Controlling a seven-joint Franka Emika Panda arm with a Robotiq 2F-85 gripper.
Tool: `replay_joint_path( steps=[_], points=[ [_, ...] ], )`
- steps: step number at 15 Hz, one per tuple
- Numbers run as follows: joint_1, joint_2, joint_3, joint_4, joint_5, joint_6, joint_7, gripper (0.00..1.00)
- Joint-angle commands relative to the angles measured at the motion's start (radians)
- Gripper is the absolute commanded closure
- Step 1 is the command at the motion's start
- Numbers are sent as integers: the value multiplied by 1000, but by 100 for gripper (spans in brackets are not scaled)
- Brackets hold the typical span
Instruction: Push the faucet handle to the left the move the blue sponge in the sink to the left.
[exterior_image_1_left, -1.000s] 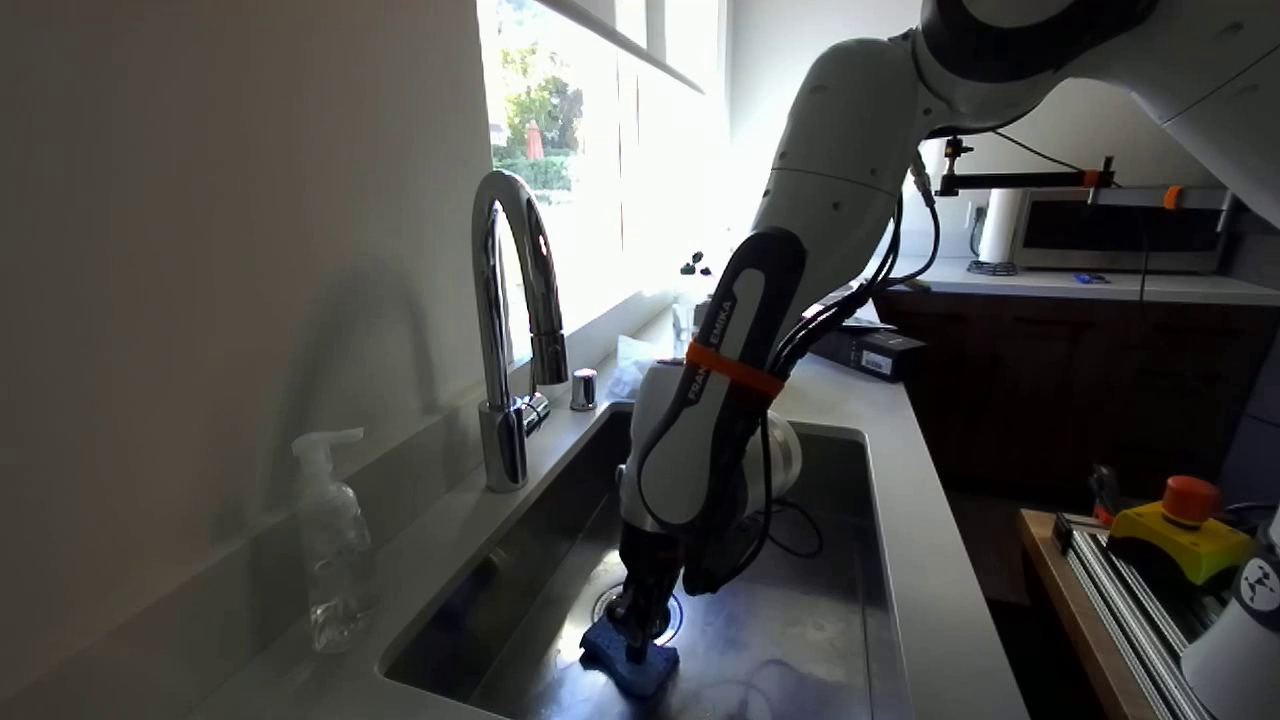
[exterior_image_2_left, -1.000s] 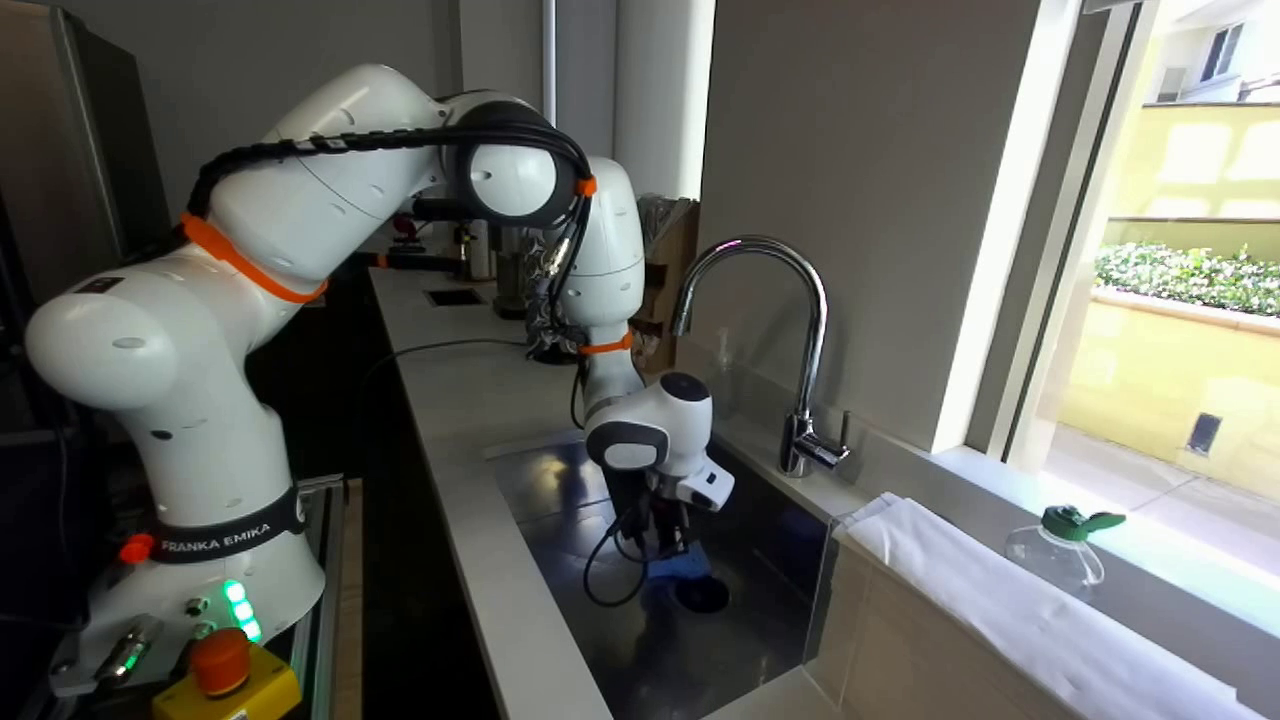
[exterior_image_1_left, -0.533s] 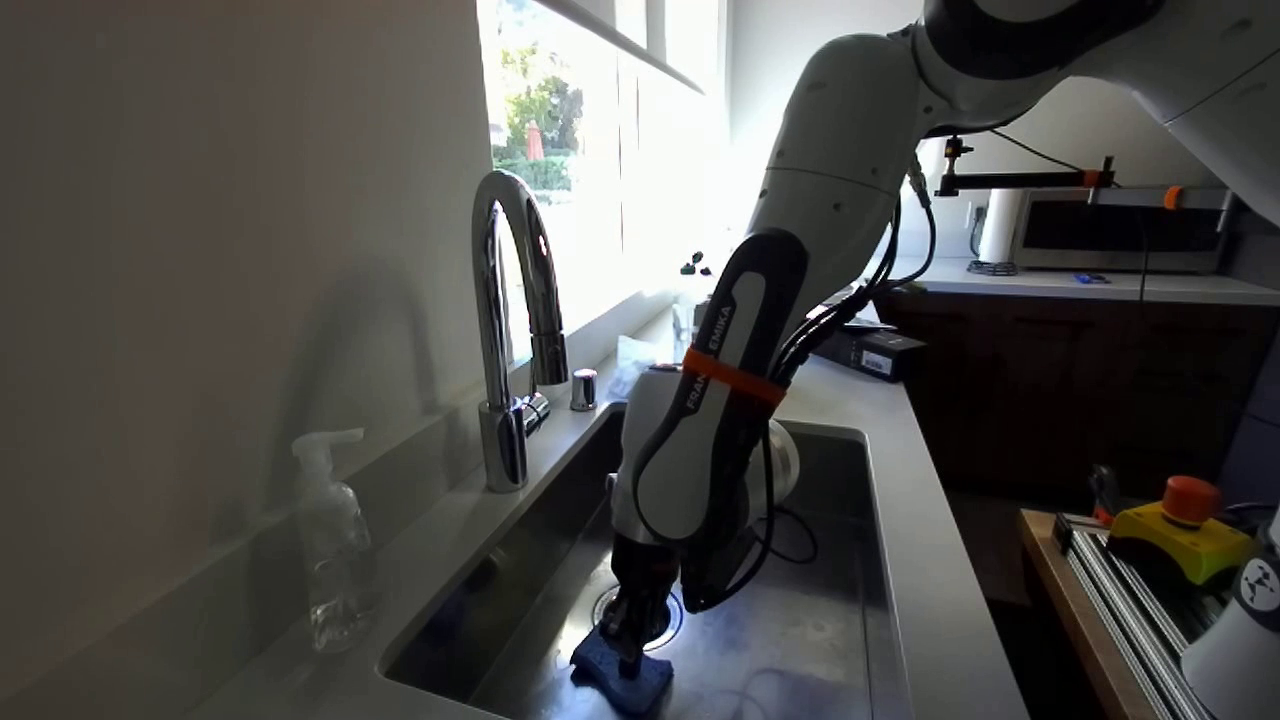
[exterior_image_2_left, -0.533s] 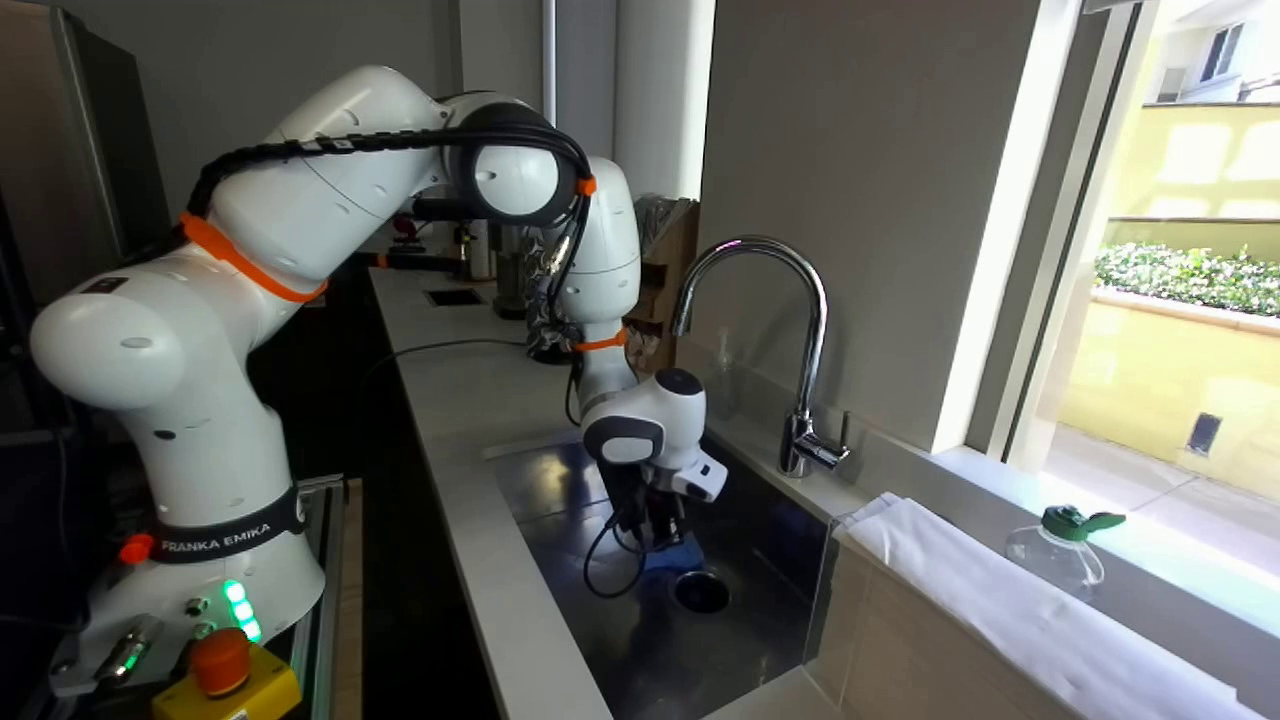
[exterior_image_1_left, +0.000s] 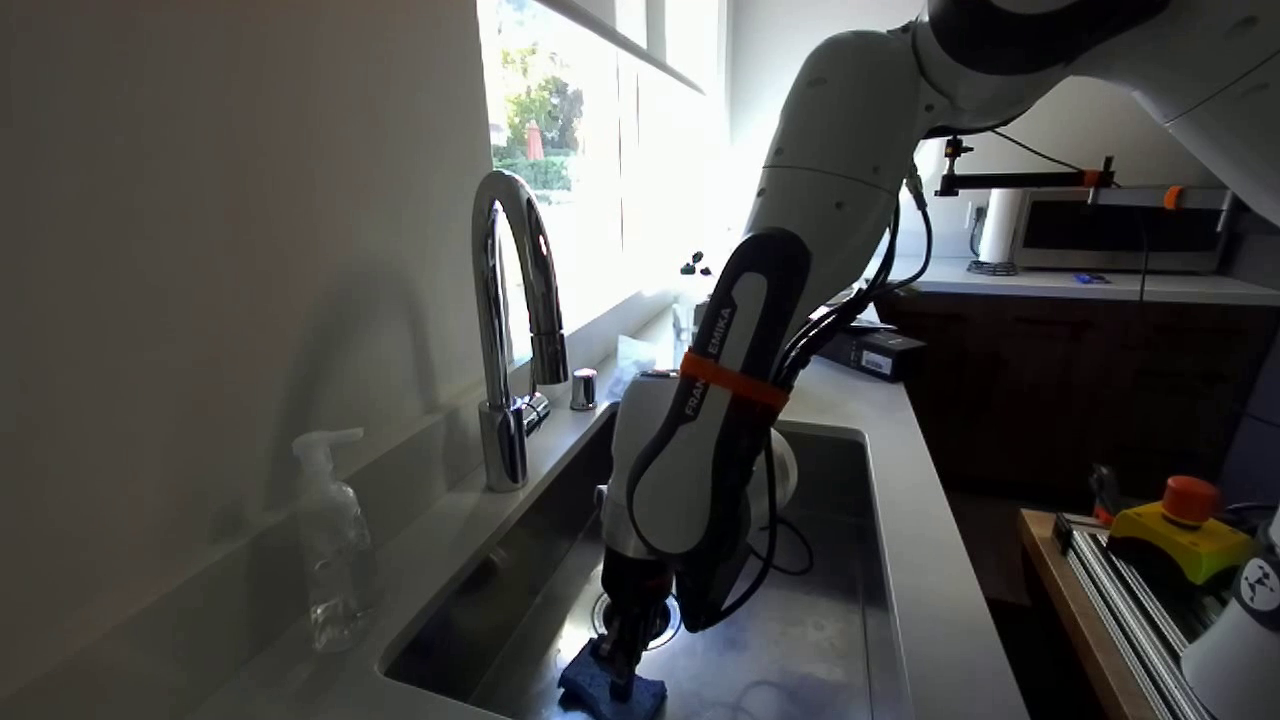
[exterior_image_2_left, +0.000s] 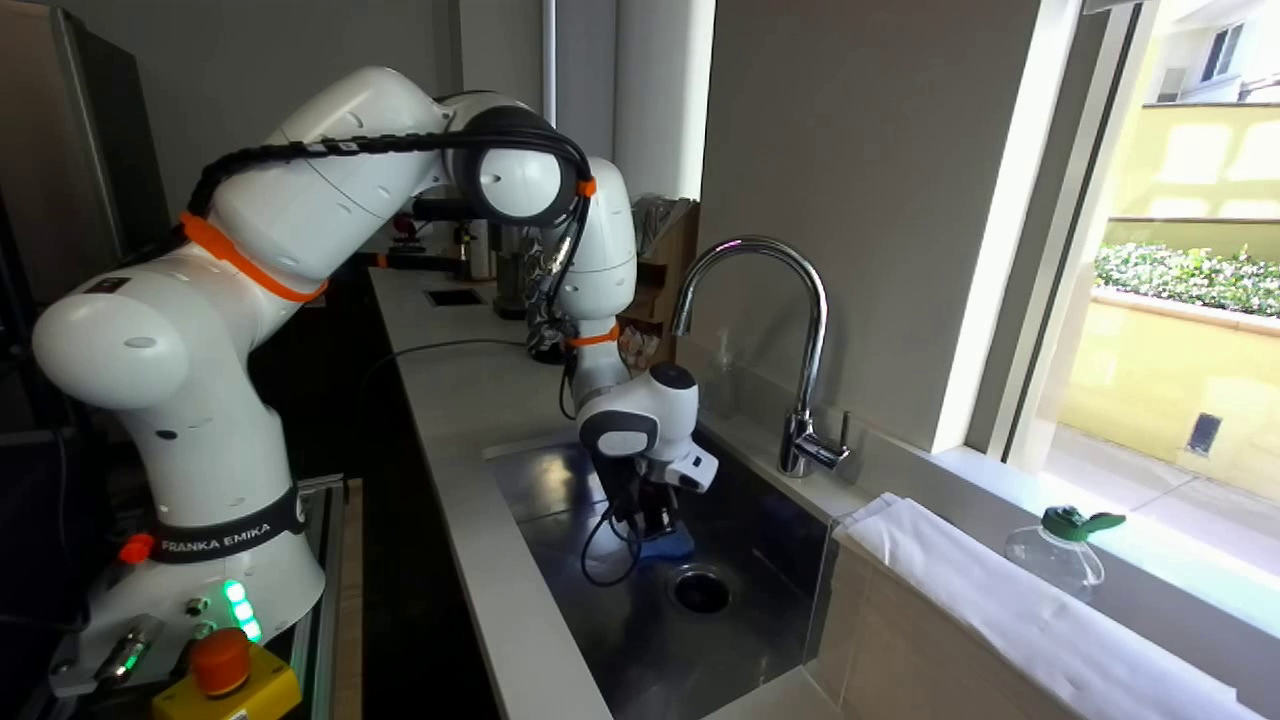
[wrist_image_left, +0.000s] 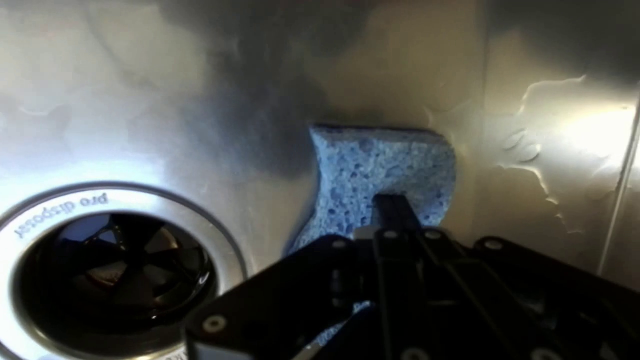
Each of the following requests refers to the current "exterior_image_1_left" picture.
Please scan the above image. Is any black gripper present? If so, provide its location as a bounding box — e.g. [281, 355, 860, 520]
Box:
[596, 548, 683, 704]

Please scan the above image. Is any blue sponge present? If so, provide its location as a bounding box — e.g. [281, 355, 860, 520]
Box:
[551, 634, 673, 720]

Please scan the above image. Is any clear soap dispenser bottle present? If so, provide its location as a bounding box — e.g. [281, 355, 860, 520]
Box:
[287, 423, 379, 658]

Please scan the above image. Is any dark wooden cabinet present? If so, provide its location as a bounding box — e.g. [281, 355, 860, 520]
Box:
[877, 292, 1280, 510]

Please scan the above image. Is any flat black box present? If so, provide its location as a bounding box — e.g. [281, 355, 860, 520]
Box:
[847, 329, 928, 382]

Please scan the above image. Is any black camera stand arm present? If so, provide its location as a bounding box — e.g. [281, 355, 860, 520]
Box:
[931, 128, 1127, 208]

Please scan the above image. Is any silver toaster oven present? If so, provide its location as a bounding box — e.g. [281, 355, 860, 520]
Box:
[1014, 193, 1239, 281]

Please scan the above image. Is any white paper towel roll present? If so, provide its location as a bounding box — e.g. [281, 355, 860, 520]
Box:
[977, 184, 1027, 269]

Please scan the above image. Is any wooden robot mounting table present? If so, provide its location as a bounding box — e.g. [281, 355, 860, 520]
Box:
[1016, 505, 1212, 720]

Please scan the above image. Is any chrome gooseneck faucet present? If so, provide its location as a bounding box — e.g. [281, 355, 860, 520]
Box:
[468, 167, 576, 495]

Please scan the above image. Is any yellow emergency stop button box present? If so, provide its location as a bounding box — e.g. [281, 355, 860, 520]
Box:
[1104, 470, 1262, 586]

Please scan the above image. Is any stainless steel sink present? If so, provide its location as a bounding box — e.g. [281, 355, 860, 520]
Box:
[379, 394, 914, 720]

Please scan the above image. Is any small chrome sink cap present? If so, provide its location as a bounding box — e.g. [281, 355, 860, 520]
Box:
[570, 363, 604, 414]

